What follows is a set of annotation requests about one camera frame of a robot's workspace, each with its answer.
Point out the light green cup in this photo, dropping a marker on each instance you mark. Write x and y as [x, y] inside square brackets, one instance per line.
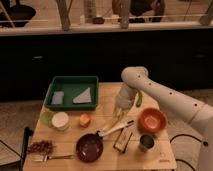
[46, 118]

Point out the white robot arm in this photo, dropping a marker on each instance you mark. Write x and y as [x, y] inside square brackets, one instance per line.
[196, 113]

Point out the green plastic tray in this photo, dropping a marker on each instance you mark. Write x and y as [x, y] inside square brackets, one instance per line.
[72, 86]

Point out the grey triangular wedge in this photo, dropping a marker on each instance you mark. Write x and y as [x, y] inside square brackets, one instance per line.
[84, 97]

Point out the green chili pepper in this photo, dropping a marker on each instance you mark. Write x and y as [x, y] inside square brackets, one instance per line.
[139, 100]

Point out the bunch of brown grapes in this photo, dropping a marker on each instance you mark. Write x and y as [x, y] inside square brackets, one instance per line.
[42, 147]

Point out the orange fruit piece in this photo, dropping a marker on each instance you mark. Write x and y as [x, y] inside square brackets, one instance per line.
[84, 120]

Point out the metal cup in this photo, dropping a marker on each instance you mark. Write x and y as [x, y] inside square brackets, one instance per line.
[146, 142]

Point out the orange bowl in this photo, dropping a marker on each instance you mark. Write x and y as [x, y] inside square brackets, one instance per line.
[152, 120]

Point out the black chair frame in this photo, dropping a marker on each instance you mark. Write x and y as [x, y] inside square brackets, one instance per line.
[22, 155]

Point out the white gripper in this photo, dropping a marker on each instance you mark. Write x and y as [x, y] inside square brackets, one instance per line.
[125, 100]

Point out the white cup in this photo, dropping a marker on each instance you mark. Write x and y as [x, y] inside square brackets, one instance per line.
[60, 121]

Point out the silver fork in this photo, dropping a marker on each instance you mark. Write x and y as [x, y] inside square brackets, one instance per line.
[44, 158]

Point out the yellow banana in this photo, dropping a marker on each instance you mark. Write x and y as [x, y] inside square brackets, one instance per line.
[112, 122]

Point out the grey rectangular sponge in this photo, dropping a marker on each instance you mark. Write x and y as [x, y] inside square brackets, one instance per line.
[57, 97]

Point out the purple bowl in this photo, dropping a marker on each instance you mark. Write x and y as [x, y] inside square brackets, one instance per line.
[89, 148]

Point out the dark rectangular eraser block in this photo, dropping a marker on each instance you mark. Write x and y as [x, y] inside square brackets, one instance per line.
[123, 140]

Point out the person in background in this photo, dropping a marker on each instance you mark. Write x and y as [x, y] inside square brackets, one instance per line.
[132, 10]

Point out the white-handled knife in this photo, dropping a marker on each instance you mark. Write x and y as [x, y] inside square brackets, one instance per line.
[116, 128]

